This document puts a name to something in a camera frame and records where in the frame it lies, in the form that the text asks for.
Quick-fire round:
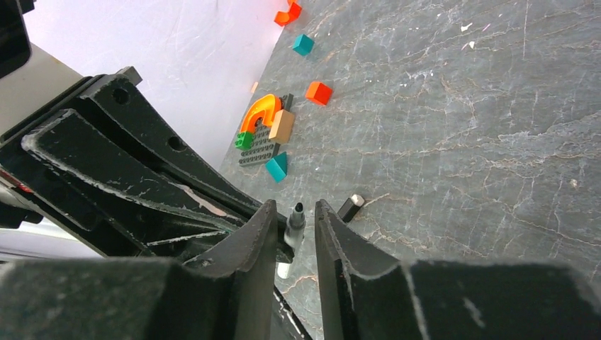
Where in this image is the teal block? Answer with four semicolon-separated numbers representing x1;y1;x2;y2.
265;152;288;183

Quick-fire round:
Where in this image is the wooden block near arch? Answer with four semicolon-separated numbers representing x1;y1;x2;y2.
269;110;296;145

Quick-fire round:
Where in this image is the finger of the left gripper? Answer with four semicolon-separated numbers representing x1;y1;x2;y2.
88;72;259;218
21;108;295;264

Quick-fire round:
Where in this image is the small teal cube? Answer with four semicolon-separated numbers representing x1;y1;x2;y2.
292;34;315;56

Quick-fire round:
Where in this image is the red L-shaped block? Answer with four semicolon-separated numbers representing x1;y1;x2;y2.
274;0;303;27

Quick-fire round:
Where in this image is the black pen cap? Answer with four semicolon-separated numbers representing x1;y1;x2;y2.
337;194;365;223

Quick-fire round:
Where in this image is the small red cube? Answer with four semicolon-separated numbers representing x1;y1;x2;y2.
305;81;333;106

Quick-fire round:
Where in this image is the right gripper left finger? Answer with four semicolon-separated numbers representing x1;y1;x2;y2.
1;200;278;339

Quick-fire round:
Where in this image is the orange U-shaped block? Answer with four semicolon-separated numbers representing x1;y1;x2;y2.
240;93;282;133

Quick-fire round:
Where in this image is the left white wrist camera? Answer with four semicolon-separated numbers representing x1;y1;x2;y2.
1;44;83;134

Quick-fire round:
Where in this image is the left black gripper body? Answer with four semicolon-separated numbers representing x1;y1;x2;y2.
1;75;103;255

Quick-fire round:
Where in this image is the green block under arch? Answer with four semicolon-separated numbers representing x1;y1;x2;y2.
234;131;254;151

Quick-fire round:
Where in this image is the white pen with black tip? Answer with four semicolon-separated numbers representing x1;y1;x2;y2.
276;202;306;279

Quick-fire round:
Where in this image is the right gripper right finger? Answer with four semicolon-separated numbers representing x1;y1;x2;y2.
315;200;600;339

